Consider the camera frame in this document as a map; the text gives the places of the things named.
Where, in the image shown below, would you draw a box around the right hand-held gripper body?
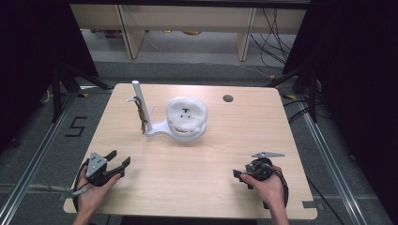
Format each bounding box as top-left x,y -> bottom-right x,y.
244,151 -> 286,183

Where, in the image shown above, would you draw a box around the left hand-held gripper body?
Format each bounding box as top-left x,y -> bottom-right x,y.
84,151 -> 111,188

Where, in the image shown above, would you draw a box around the white branched holder stand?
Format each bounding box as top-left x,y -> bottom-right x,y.
126,80 -> 207,144

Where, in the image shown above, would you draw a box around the white fluffy pouch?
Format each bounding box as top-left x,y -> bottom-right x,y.
165,96 -> 208,137

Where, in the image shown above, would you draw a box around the person's right hand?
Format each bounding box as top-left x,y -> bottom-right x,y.
239,166 -> 288,214

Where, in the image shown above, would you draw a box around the person's left hand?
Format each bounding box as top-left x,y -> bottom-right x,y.
75,167 -> 123,218

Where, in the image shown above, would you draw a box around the grey tape strip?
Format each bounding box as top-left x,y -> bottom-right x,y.
301,200 -> 326,211

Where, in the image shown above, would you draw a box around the black metal stand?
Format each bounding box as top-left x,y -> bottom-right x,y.
265,63 -> 319,124
51,63 -> 115,124

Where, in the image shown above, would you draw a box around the black curtain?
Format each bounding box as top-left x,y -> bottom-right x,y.
283,0 -> 398,223
0,0 -> 99,154

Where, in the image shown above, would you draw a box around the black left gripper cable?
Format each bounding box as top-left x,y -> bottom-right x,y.
71,158 -> 92,214

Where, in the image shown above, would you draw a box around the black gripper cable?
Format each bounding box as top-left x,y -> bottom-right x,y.
256,162 -> 290,210
71,158 -> 92,214

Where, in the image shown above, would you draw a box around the grey cable plug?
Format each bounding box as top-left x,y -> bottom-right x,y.
69,187 -> 92,199

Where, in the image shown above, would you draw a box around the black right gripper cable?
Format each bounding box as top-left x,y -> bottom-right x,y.
256,162 -> 290,210

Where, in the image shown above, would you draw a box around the aluminium floor rail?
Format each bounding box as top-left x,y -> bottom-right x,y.
0,89 -> 79,225
298,102 -> 369,225

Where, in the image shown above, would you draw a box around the black floor cables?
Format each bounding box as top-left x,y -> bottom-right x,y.
282,97 -> 329,125

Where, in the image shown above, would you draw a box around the thin black floor cable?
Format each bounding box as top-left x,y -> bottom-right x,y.
304,176 -> 346,225

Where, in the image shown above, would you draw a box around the white floor cable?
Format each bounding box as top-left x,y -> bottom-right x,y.
232,63 -> 272,80

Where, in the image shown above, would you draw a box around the hanging black cables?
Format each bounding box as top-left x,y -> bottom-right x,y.
249,7 -> 298,70

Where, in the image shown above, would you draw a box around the light wooden desk frame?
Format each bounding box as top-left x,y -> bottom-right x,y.
69,3 -> 308,63

